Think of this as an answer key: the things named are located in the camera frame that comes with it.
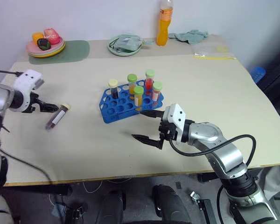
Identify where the caster wheel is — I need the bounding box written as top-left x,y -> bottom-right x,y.
189,190 -> 202,204

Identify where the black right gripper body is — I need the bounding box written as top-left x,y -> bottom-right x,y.
158,118 -> 178,141

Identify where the orange drink bottle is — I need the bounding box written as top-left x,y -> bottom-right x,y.
156,0 -> 175,47

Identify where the blue test tube rack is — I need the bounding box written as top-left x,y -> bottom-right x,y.
99,79 -> 165,124

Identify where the yellow liquid green-capped test tube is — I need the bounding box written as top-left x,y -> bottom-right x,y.
133,85 -> 144,111

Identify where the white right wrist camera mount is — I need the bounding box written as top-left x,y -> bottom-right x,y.
162,103 -> 186,143

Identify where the pale green plate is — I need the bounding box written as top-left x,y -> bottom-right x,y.
107,34 -> 143,57

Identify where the yellow plate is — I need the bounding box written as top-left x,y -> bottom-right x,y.
29,42 -> 66,59

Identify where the stack of plates with toys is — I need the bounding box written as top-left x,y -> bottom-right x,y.
26,38 -> 65,55

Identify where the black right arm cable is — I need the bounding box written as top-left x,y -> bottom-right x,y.
168,134 -> 258,169

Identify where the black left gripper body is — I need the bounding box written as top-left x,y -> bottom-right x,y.
22,92 -> 42,114

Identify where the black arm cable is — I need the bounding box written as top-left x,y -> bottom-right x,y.
168,134 -> 258,169
0,148 -> 52,182

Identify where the white cable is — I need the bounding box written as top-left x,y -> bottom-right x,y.
81,179 -> 104,195

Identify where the black chair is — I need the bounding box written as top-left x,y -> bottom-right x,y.
256,44 -> 280,115

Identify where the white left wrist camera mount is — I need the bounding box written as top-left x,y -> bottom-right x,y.
13,69 -> 45,112

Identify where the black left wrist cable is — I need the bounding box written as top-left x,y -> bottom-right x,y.
0,69 -> 24,77

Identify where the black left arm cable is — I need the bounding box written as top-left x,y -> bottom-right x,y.
0,148 -> 52,182

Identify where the dark green placemat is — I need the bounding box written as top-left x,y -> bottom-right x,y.
28,40 -> 91,65

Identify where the crumpled green cloth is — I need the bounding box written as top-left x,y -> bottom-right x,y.
168,29 -> 210,45

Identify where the grey-green zip pouch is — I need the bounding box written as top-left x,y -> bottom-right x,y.
110,35 -> 155,52

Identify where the tall red green-capped test tube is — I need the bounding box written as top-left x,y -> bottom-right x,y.
145,69 -> 155,96

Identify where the orange liquid green-capped test tube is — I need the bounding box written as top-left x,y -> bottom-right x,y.
127,73 -> 137,95

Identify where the dark liquid cream-capped test tube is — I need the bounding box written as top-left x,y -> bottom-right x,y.
108,78 -> 119,99

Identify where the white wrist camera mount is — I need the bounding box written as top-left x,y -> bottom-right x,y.
162,103 -> 186,143
13,69 -> 45,112

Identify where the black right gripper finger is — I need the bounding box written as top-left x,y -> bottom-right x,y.
140,110 -> 165,119
131,134 -> 165,150

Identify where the dark green toy food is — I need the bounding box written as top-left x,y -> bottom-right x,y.
36,38 -> 52,50

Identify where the pink toy food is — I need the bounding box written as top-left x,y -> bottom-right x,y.
43,28 -> 62,45

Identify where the dark purple cream-capped test tube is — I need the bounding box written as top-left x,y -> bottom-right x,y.
45,103 -> 72,130

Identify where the white plastic bag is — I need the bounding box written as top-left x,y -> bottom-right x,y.
258,162 -> 280,200

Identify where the short red green-capped test tube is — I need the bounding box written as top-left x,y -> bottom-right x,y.
152,81 -> 164,103

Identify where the dark rounded shape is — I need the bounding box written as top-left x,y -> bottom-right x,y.
151,184 -> 192,224
96,189 -> 127,224

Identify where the black metal leg bar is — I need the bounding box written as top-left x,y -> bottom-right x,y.
196,198 -> 218,224

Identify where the clear zip plastic bag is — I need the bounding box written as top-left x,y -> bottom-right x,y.
191,43 -> 237,60

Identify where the orange toy food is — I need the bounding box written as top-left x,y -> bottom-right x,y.
32,32 -> 45,44

